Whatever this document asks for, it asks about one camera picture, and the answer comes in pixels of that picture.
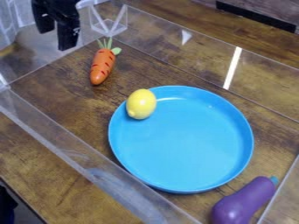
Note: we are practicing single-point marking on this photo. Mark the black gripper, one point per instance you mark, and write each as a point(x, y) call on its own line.
point(45, 10)

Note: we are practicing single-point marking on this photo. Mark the orange toy carrot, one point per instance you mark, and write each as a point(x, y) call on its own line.
point(102, 61)

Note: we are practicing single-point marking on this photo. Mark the yellow toy lemon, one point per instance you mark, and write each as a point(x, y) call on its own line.
point(140, 104)

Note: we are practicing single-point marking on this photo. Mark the blue round plate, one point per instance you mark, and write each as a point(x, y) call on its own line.
point(191, 147)

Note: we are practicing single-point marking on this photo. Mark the purple toy eggplant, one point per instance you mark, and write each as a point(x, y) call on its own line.
point(236, 208)

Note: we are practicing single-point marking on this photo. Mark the clear acrylic enclosure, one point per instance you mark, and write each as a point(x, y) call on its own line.
point(176, 43)

